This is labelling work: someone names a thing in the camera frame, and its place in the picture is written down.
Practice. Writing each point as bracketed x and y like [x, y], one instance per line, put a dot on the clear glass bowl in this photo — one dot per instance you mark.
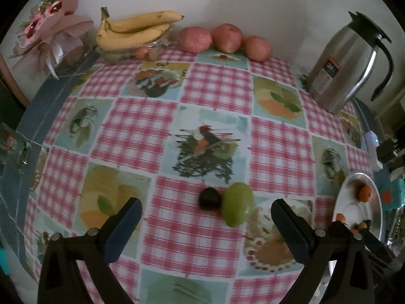
[126, 55]

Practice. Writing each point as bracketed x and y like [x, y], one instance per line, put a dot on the round steel plate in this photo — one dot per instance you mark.
[351, 190]

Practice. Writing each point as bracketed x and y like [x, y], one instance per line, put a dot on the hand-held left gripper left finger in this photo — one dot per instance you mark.
[121, 231]

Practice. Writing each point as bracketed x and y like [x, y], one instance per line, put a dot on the pink flower bouquet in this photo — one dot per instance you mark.
[53, 28]

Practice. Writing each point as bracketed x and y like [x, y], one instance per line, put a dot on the white power strip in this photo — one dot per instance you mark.
[371, 145]

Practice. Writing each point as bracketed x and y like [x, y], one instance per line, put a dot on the black charger plug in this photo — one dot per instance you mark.
[390, 150]

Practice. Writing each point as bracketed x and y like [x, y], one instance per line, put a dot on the green mango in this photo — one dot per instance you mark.
[237, 204]

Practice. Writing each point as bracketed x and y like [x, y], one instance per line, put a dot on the stainless steel kettle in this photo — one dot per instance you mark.
[345, 66]

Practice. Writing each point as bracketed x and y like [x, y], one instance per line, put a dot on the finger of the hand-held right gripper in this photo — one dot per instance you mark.
[378, 247]

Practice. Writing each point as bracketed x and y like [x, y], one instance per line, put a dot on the teal plastic box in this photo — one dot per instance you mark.
[394, 196]

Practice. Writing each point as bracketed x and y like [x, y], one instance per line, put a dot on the checkered printed tablecloth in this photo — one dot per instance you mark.
[221, 85]

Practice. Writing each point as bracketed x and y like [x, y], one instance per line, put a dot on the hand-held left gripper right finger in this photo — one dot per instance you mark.
[289, 228]

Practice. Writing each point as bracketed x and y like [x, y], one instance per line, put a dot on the dark avocado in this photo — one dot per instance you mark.
[208, 199]

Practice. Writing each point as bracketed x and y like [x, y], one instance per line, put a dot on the red apple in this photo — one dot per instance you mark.
[194, 39]
[258, 48]
[227, 37]

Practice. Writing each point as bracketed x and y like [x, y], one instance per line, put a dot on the yellow banana bunch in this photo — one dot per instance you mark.
[136, 25]

